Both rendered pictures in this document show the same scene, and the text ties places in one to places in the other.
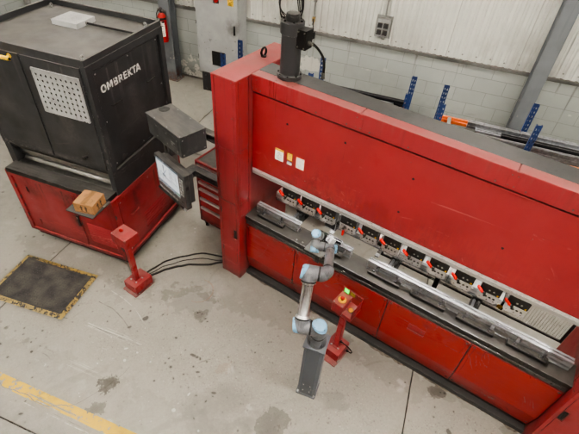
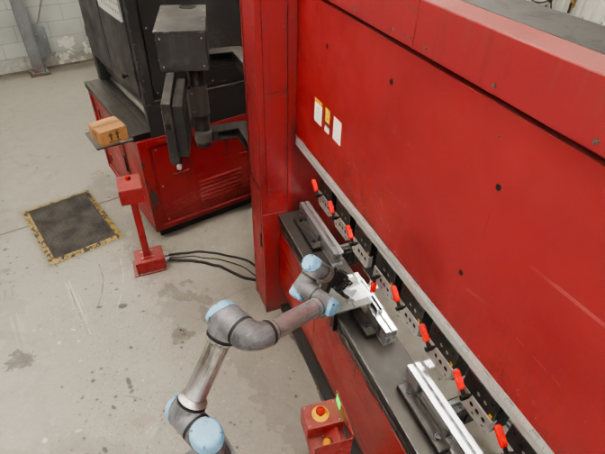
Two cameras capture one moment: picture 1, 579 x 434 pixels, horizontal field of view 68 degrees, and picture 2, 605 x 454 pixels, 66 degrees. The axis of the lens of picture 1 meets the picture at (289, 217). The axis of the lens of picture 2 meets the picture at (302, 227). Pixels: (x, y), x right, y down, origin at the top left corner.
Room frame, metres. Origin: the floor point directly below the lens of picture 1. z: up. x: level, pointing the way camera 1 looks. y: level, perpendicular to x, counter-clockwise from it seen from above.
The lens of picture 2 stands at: (1.38, -1.05, 2.60)
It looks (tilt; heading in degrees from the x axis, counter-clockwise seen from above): 39 degrees down; 37
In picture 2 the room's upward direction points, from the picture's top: 2 degrees clockwise
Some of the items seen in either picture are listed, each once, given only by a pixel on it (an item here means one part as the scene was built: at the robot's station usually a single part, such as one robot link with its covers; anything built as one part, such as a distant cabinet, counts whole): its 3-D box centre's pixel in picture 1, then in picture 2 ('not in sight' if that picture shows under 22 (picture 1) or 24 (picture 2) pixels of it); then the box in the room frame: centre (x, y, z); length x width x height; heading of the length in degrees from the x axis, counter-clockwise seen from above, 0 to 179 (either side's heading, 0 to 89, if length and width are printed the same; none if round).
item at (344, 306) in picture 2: (320, 244); (338, 296); (2.68, -0.30, 1.00); 0.26 x 0.18 x 0.01; 149
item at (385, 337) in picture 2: (333, 244); (369, 307); (2.78, -0.42, 0.92); 0.39 x 0.06 x 0.10; 59
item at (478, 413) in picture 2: (415, 254); (487, 396); (2.41, -1.04, 1.26); 0.15 x 0.09 x 0.17; 59
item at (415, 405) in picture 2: (383, 277); (421, 416); (2.45, -0.86, 0.89); 0.30 x 0.05 x 0.03; 59
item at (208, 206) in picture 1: (227, 193); not in sight; (3.87, 0.74, 0.50); 0.50 x 0.50 x 1.00; 59
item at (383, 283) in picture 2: (350, 222); (392, 273); (2.71, -0.52, 1.26); 0.15 x 0.09 x 0.17; 59
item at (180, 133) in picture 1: (180, 163); (192, 95); (3.00, 0.98, 1.53); 0.51 x 0.25 x 0.85; 47
